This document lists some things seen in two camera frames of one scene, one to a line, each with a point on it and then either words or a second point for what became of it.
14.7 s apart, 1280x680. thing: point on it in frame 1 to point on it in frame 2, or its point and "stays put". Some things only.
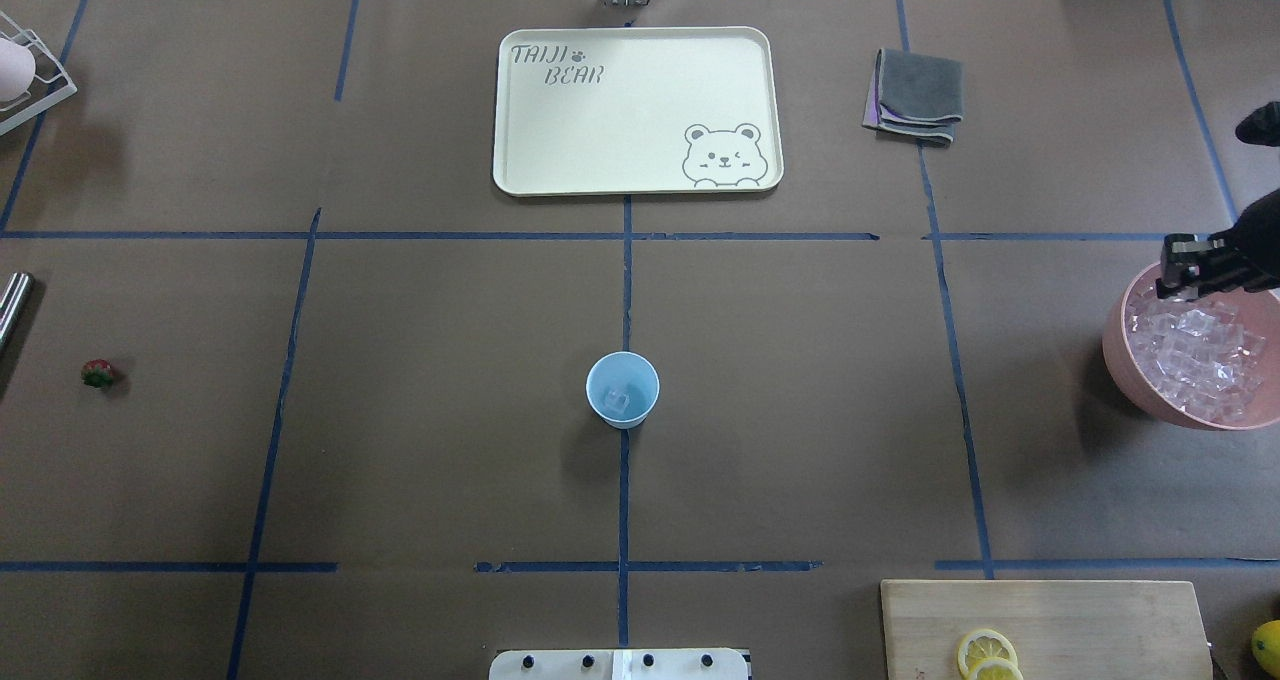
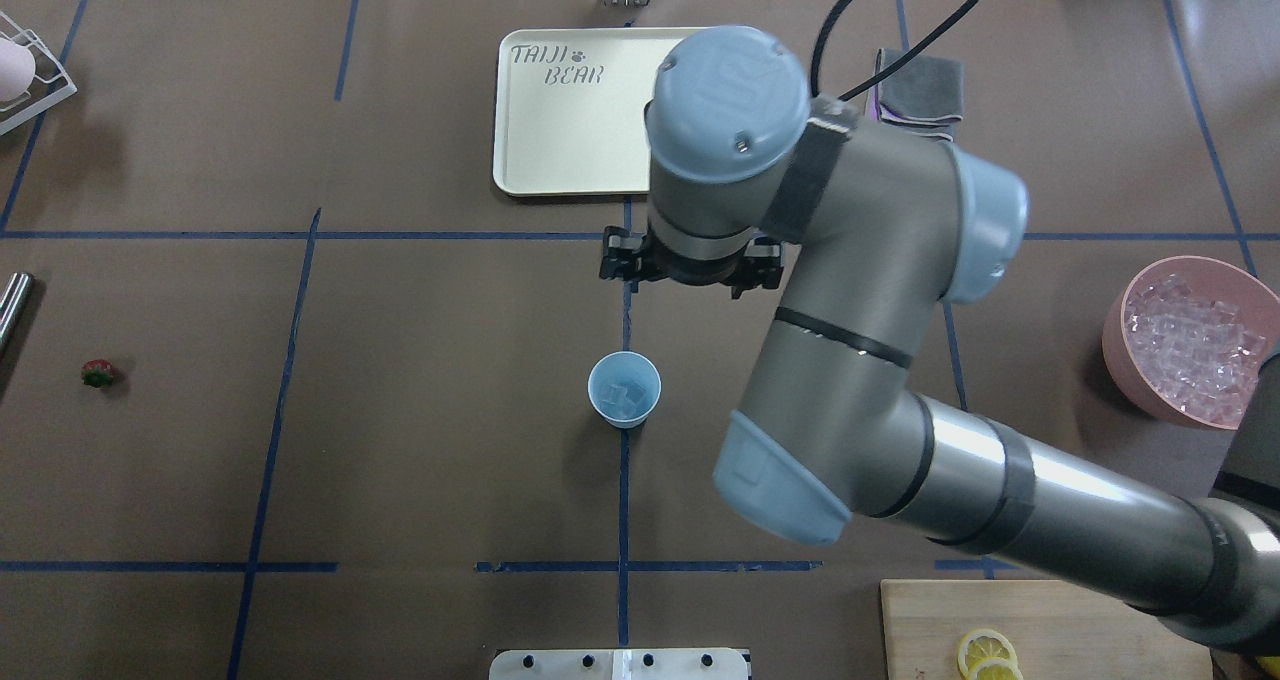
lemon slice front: (985, 643) stays put
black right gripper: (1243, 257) to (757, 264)
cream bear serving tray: (636, 110) stays put
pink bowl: (1210, 362) stays put
